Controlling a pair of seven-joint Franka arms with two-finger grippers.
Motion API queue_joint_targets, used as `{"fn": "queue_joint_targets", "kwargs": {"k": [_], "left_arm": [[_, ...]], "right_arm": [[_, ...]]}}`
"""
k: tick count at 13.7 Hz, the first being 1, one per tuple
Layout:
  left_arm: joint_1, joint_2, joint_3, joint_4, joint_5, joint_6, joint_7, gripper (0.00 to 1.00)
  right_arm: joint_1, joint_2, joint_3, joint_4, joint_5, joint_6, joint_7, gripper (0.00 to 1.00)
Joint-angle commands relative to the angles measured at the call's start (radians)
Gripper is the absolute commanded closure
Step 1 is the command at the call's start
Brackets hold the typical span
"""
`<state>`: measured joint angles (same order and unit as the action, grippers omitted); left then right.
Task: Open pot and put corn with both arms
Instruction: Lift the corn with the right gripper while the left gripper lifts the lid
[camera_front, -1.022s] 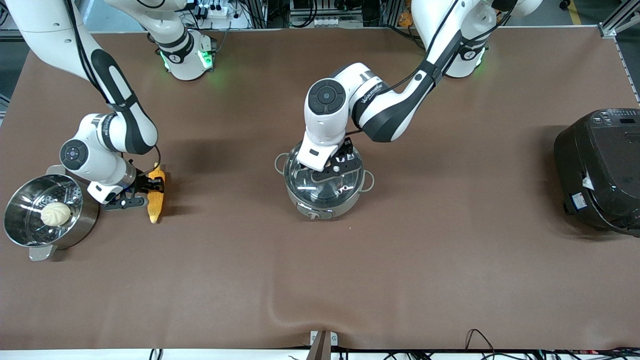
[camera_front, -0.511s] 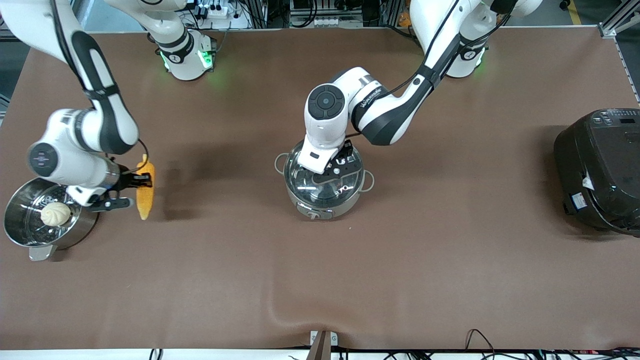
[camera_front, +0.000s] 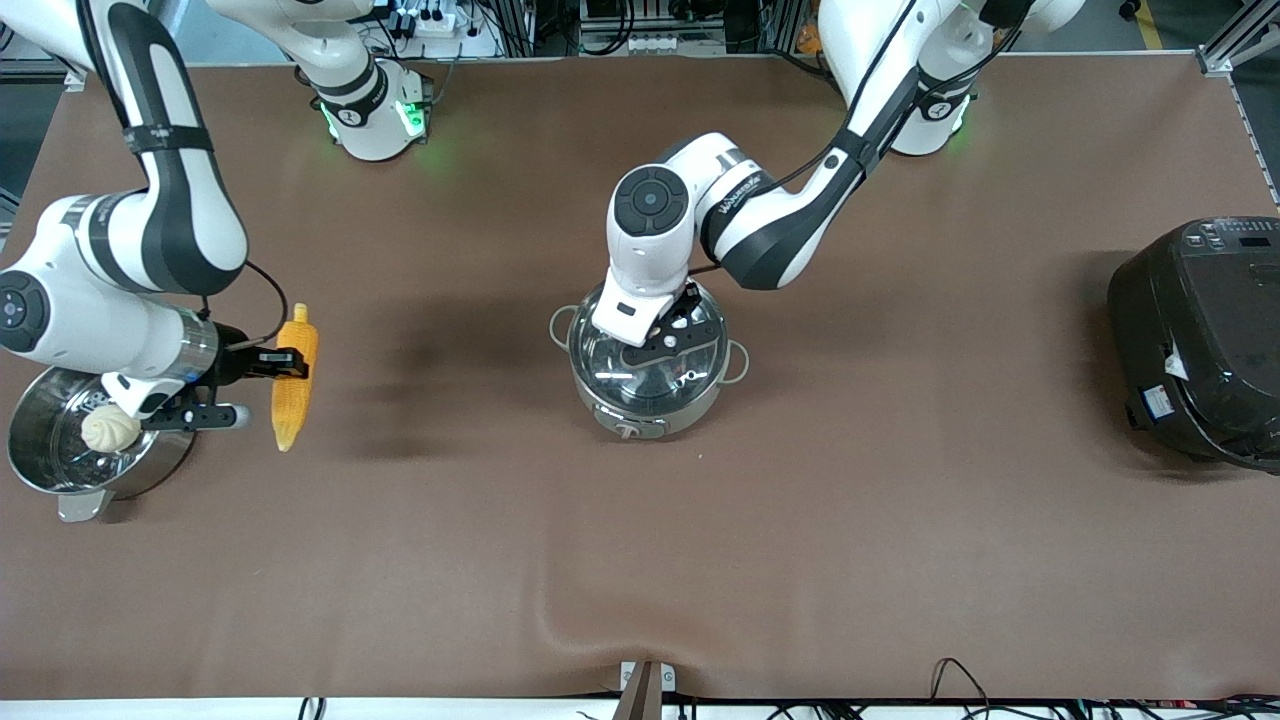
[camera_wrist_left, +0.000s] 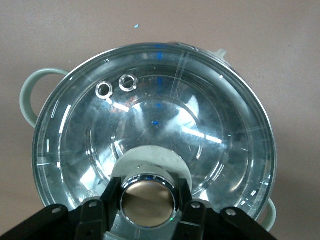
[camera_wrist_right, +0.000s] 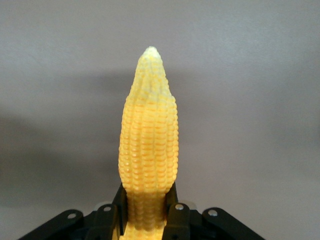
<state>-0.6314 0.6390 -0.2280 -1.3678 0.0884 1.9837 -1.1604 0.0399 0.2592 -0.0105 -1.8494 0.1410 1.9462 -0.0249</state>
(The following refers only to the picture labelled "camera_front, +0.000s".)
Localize black rice cooker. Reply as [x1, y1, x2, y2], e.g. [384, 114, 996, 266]
[1105, 215, 1280, 473]

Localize yellow corn cob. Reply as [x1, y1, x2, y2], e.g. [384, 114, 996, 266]
[270, 303, 321, 453]

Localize glass pot lid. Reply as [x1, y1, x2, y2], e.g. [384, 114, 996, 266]
[570, 283, 728, 411]

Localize white steamed bun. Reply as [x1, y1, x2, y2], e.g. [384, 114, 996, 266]
[80, 405, 143, 453]

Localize brown table cloth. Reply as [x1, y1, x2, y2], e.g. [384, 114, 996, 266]
[0, 55, 1280, 701]

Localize grey-green pot with handles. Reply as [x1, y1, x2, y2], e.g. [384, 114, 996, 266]
[548, 280, 751, 441]

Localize stainless steel steamer pot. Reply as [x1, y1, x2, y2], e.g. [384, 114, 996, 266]
[5, 365, 201, 523]

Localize black looped cable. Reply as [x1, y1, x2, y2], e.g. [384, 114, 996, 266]
[930, 657, 991, 706]

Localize aluminium frame profile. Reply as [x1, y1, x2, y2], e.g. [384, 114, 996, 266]
[1195, 0, 1280, 76]

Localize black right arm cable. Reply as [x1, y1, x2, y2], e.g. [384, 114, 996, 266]
[200, 260, 291, 351]

